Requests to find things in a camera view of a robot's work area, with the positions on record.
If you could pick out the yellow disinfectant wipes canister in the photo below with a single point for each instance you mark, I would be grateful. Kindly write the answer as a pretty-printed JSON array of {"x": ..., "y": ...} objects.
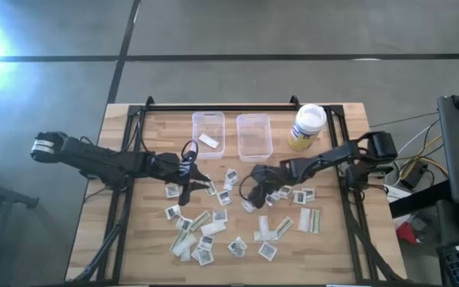
[{"x": 307, "y": 125}]

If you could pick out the black metal rig frame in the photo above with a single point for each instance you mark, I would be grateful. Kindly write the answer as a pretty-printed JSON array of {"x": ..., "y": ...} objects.
[{"x": 233, "y": 107}]

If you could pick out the white bandage wrapper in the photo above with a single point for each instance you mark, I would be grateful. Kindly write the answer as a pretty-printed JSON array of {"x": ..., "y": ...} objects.
[
  {"x": 227, "y": 185},
  {"x": 258, "y": 237},
  {"x": 304, "y": 220},
  {"x": 208, "y": 140},
  {"x": 213, "y": 228},
  {"x": 185, "y": 256},
  {"x": 263, "y": 225},
  {"x": 186, "y": 244}
]

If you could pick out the black cart leg bar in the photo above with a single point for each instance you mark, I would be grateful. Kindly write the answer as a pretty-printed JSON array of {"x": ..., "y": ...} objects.
[{"x": 417, "y": 203}]

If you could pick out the green striped bandage wrapper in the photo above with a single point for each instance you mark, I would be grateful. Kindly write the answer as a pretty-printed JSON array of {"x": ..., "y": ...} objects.
[
  {"x": 178, "y": 241},
  {"x": 212, "y": 188},
  {"x": 315, "y": 221},
  {"x": 283, "y": 226},
  {"x": 200, "y": 221}
]

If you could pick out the clear plastic bin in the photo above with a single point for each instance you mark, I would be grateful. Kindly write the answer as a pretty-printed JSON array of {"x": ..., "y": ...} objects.
[
  {"x": 213, "y": 123},
  {"x": 254, "y": 137}
]

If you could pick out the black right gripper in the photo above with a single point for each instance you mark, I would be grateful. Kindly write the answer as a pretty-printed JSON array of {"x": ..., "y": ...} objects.
[{"x": 263, "y": 181}]

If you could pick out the white power strip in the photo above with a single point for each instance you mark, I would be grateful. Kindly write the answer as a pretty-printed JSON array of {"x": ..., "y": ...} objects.
[{"x": 395, "y": 193}]

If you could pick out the black floor stand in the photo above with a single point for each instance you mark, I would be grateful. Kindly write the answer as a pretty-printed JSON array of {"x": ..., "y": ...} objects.
[{"x": 30, "y": 202}]

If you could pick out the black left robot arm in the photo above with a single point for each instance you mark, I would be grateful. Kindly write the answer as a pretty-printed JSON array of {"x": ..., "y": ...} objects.
[{"x": 94, "y": 157}]

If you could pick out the black power adapter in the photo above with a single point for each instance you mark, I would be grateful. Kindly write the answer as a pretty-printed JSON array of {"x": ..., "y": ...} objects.
[{"x": 413, "y": 175}]

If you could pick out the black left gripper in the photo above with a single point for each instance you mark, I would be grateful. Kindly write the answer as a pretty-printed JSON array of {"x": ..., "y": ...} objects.
[{"x": 169, "y": 169}]

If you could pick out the red object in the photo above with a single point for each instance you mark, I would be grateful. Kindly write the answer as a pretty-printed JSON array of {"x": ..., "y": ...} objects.
[{"x": 406, "y": 234}]

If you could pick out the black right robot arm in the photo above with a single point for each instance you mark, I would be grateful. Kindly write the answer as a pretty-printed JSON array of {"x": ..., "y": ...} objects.
[{"x": 333, "y": 155}]

